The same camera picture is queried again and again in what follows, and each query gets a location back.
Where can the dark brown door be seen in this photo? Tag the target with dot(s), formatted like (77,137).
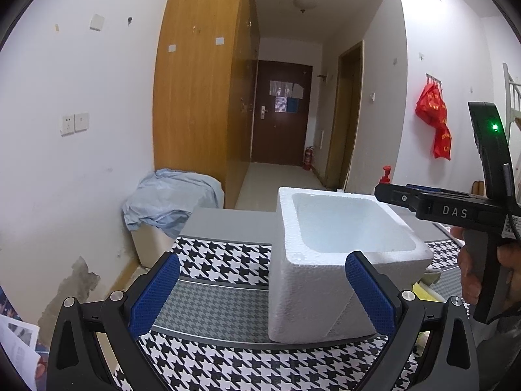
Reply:
(281,134)

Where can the wooden board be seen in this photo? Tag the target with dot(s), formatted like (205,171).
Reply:
(478,188)

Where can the white wall junction box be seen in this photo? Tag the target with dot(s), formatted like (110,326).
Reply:
(97,22)

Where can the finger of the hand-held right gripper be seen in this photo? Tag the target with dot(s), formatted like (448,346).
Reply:
(397,197)
(431,190)

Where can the light wooden side door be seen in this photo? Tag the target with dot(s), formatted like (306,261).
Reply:
(344,122)

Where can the person's right hand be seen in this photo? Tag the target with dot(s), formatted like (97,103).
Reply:
(466,281)

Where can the white paper on door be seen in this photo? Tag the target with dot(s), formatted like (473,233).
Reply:
(281,88)

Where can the yellow foam net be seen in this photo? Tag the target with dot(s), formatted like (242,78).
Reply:
(423,293)

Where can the red fire extinguisher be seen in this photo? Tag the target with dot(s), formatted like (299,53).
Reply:
(307,159)

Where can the printed paper sheet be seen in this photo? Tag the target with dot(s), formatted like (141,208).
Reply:
(18,350)

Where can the white pump bottle red top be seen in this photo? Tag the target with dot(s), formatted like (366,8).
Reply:
(386,174)

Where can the metal wall hook rack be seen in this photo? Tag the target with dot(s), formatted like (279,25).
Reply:
(434,78)

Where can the red plastic bag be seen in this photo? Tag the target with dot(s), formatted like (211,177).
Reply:
(433,110)

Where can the white metal bunk bed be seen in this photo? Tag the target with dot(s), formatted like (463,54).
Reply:
(513,93)

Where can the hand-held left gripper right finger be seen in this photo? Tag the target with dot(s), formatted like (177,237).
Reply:
(368,293)

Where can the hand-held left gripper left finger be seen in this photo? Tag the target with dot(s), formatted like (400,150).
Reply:
(156,293)

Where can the light blue cloth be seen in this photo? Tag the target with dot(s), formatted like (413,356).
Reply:
(171,195)

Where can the wooden wardrobe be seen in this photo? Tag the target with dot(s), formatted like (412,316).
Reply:
(191,110)

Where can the white foam box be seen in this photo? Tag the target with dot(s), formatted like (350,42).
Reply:
(309,293)

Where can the blue paper on door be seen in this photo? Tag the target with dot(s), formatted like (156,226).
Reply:
(292,105)

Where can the white wall socket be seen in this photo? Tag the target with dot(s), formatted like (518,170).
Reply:
(82,121)
(68,124)

